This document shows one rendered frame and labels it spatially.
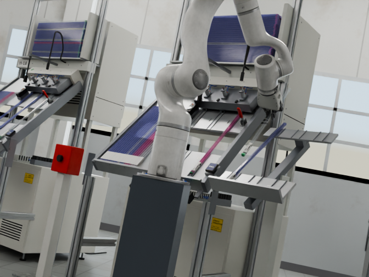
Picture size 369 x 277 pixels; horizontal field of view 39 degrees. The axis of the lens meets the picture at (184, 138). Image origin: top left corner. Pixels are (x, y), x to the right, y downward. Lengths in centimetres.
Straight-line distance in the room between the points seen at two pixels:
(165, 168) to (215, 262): 91
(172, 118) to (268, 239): 72
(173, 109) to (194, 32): 29
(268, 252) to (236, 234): 40
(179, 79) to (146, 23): 427
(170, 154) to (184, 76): 27
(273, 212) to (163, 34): 401
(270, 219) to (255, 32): 77
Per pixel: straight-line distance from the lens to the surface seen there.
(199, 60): 181
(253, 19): 207
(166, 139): 179
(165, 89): 187
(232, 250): 258
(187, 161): 243
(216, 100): 270
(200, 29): 188
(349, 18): 597
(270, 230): 222
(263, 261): 223
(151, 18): 604
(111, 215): 581
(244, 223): 263
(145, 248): 177
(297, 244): 561
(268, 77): 212
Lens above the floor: 72
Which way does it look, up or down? 4 degrees up
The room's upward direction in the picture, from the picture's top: 11 degrees clockwise
